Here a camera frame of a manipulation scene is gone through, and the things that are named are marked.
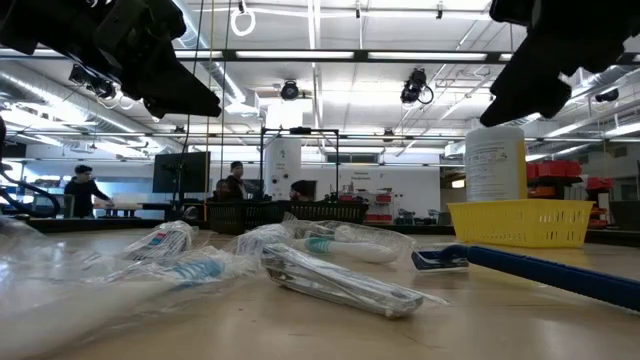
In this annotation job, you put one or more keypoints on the silver ventilation duct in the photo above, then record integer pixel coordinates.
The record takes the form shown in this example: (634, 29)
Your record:
(40, 95)

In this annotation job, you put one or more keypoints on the black overhead beam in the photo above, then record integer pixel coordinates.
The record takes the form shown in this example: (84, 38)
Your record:
(361, 55)

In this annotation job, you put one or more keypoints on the teal white toothbrush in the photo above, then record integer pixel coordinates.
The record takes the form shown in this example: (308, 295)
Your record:
(350, 249)

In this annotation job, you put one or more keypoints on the white wipes canister yellow label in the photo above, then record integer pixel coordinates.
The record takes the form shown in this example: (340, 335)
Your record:
(492, 165)

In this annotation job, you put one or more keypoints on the yellow mesh plastic basket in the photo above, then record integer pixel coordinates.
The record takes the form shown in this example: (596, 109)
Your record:
(520, 222)

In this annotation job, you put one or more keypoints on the grey slim packet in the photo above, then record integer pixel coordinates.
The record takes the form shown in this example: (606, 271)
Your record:
(20, 232)

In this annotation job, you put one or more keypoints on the orange storage bin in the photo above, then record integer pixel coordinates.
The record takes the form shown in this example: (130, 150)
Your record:
(542, 191)

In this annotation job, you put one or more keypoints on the person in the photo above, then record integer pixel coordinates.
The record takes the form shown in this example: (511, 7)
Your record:
(301, 190)
(220, 191)
(80, 192)
(235, 182)

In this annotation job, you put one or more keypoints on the black metal rig frame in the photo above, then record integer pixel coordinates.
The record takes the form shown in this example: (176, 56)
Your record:
(300, 130)

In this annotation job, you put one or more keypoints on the black mesh plastic basket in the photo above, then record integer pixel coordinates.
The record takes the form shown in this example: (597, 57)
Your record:
(330, 212)
(240, 216)

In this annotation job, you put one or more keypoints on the blue disposable razor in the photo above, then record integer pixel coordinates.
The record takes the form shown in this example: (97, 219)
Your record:
(550, 274)

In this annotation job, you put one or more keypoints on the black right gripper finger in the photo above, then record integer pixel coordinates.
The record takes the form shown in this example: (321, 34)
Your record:
(530, 85)

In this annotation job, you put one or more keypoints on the toothpaste tube red blue print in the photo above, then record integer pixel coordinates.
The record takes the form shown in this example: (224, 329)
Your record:
(160, 242)

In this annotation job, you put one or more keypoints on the large red storage bin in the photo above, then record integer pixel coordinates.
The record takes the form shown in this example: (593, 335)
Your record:
(552, 170)

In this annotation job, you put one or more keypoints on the clear bluish toiletry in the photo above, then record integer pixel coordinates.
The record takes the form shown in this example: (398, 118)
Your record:
(260, 240)

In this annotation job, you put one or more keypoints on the small red storage bin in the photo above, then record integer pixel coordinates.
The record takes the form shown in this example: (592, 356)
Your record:
(380, 218)
(598, 184)
(383, 198)

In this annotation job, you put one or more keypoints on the black round ceiling camera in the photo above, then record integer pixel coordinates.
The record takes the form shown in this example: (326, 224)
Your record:
(289, 90)

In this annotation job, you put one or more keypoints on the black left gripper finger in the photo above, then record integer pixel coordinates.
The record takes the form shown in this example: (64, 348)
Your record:
(170, 90)

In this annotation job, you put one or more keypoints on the black monitor screen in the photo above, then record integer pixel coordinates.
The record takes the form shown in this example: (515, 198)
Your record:
(181, 172)

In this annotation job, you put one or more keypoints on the silver toiletry packet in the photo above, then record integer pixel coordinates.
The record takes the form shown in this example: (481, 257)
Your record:
(340, 285)

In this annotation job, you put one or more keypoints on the small black ceiling device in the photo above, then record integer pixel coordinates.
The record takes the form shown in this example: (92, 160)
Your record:
(607, 95)

